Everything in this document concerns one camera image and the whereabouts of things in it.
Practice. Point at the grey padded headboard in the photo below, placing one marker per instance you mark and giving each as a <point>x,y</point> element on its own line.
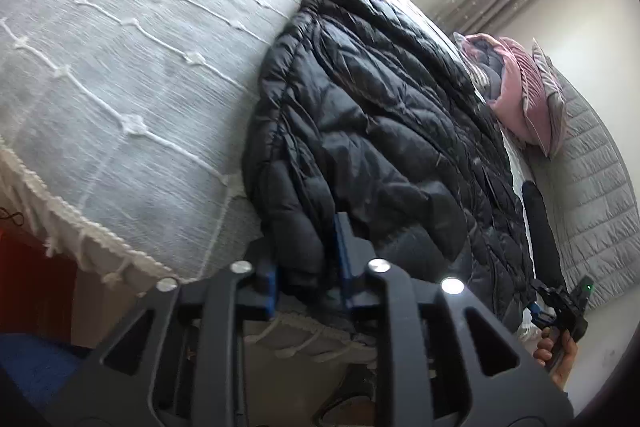
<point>595,187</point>

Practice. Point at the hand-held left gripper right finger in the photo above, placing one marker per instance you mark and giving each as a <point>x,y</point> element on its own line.
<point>345,257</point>

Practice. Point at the black cloth roll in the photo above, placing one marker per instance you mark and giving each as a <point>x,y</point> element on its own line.
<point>540,232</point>

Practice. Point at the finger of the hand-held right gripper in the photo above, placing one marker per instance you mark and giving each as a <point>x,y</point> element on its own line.
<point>539,313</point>
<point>545,294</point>

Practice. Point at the grey and pink pillow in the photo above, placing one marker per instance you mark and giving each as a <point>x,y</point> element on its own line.
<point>552,107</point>

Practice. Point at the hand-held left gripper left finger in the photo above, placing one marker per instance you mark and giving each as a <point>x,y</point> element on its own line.
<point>270,294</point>

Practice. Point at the person's right hand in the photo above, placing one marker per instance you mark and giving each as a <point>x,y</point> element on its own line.
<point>547,352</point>

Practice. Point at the black puffer jacket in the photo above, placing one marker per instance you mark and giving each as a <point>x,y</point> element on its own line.
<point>380,122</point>

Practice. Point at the bed with grey bedspread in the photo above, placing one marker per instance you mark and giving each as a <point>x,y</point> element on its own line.
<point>125,82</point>

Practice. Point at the pink and grey folded quilt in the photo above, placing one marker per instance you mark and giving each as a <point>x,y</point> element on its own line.
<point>480,67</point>

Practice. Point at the pink velvet pillow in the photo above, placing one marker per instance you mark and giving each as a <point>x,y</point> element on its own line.
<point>520,92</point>

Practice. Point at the person's blue trousers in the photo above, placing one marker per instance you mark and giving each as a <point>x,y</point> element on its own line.
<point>35,372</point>

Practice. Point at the red gift box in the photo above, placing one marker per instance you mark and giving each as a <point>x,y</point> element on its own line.
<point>35,287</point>

